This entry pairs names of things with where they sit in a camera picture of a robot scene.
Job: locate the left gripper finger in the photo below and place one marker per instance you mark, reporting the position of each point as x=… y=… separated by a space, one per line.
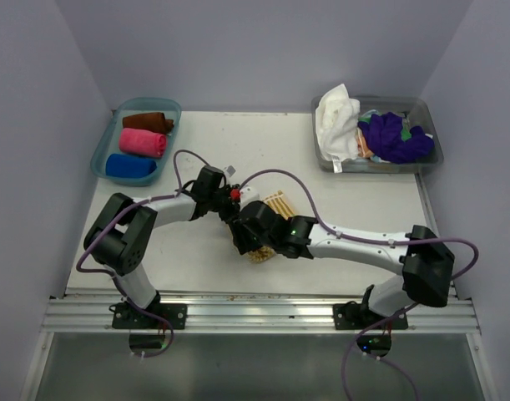
x=233 y=201
x=228 y=216

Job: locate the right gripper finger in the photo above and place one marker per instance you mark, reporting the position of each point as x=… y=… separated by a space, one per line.
x=268 y=240
x=243 y=239

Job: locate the blue towel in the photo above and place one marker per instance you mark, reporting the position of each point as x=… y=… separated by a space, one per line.
x=129 y=166

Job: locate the grey plastic bin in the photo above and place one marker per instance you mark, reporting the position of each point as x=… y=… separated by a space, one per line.
x=415 y=112

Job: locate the peach patterned cloth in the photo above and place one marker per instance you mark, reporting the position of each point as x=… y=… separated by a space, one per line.
x=363 y=150

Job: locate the pink rolled towel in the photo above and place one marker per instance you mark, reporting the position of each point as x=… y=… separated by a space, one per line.
x=142 y=142

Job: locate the teal plastic tray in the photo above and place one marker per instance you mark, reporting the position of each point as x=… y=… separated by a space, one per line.
x=109 y=142

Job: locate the yellow white striped towel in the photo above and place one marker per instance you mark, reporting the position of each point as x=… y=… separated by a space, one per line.
x=279 y=203

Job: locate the aluminium mounting rail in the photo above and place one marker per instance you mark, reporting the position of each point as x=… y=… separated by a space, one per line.
x=249 y=313

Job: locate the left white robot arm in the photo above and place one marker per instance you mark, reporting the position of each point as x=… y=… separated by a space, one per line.
x=117 y=240

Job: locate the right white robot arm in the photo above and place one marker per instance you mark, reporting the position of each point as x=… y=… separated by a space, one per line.
x=421 y=265

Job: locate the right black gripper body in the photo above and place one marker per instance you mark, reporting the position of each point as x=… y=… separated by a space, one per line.
x=237 y=220

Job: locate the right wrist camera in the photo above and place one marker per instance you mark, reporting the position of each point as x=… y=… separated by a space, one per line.
x=248 y=194

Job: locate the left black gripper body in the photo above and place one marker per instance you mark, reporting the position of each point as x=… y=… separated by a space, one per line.
x=219 y=200

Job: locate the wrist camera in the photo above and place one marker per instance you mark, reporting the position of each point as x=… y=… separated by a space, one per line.
x=229 y=171
x=248 y=194

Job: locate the brown rolled towel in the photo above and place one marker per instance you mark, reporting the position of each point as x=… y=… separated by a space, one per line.
x=153 y=121

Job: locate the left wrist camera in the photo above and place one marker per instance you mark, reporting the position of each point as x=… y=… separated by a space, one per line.
x=229 y=171

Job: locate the purple towel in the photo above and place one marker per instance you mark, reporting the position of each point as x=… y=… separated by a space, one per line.
x=385 y=137

